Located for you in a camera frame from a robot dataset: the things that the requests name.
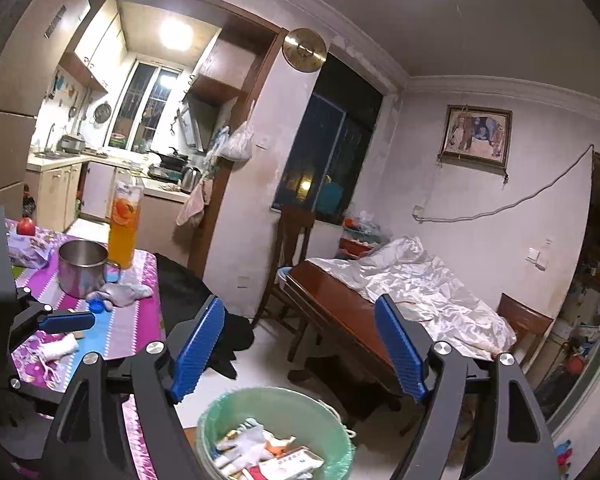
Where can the brown wooden table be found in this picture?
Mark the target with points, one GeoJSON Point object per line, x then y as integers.
{"type": "Point", "coordinates": [330, 305]}

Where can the white hanging plastic bag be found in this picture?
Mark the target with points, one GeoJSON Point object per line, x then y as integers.
{"type": "Point", "coordinates": [237, 145]}

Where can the kitchen window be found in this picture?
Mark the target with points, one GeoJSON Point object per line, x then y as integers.
{"type": "Point", "coordinates": [142, 105]}

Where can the cream kitchen cabinets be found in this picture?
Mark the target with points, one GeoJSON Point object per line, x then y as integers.
{"type": "Point", "coordinates": [60, 190]}

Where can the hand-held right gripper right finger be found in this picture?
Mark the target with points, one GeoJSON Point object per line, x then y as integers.
{"type": "Point", "coordinates": [400, 345]}

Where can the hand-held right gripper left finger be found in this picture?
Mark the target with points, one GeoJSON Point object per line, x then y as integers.
{"type": "Point", "coordinates": [200, 350]}

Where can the orange juice bottle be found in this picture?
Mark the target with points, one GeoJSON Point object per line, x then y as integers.
{"type": "Point", "coordinates": [125, 220]}

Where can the blue bottle cap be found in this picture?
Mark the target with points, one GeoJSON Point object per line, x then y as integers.
{"type": "Point", "coordinates": [97, 306]}

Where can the white wall switch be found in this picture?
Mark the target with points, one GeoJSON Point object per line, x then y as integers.
{"type": "Point", "coordinates": [537, 259]}

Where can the pink hanging towel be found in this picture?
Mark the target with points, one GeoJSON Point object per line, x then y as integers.
{"type": "Point", "coordinates": [192, 205]}

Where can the steel kettle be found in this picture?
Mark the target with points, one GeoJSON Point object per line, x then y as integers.
{"type": "Point", "coordinates": [190, 180]}

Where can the gold round wall clock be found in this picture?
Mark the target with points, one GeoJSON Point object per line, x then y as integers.
{"type": "Point", "coordinates": [305, 50]}

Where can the dark room window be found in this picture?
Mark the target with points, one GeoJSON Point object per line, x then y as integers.
{"type": "Point", "coordinates": [330, 145]}

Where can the green lined trash bin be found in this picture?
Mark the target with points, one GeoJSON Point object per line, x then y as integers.
{"type": "Point", "coordinates": [330, 440]}

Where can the framed wall picture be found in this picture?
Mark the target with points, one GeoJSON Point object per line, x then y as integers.
{"type": "Point", "coordinates": [477, 137]}

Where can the grey refrigerator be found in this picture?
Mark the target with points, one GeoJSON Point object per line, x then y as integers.
{"type": "Point", "coordinates": [25, 60]}

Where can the purple floral striped tablecloth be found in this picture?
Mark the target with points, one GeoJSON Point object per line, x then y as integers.
{"type": "Point", "coordinates": [125, 320]}

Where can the white knotted glove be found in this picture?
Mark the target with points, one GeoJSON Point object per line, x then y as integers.
{"type": "Point", "coordinates": [55, 352]}

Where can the dark wooden chair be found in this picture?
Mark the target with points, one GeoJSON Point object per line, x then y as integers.
{"type": "Point", "coordinates": [292, 240]}

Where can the blue plastic basket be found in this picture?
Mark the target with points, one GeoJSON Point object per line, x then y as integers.
{"type": "Point", "coordinates": [287, 276]}

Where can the kitchen ceiling light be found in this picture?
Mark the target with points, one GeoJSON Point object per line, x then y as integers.
{"type": "Point", "coordinates": [176, 34]}

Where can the black wok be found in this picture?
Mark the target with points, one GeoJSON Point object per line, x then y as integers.
{"type": "Point", "coordinates": [170, 159]}

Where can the steel pot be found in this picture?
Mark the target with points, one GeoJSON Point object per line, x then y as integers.
{"type": "Point", "coordinates": [80, 270]}

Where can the purple wet wipes pack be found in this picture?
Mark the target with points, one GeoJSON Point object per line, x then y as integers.
{"type": "Point", "coordinates": [30, 247]}

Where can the white satin cloth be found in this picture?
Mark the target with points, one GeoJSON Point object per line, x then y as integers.
{"type": "Point", "coordinates": [420, 285]}

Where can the red apple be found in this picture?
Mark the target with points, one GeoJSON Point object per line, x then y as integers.
{"type": "Point", "coordinates": [26, 226]}

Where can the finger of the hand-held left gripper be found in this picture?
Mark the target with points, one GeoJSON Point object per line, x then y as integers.
{"type": "Point", "coordinates": [65, 321]}
{"type": "Point", "coordinates": [35, 395]}

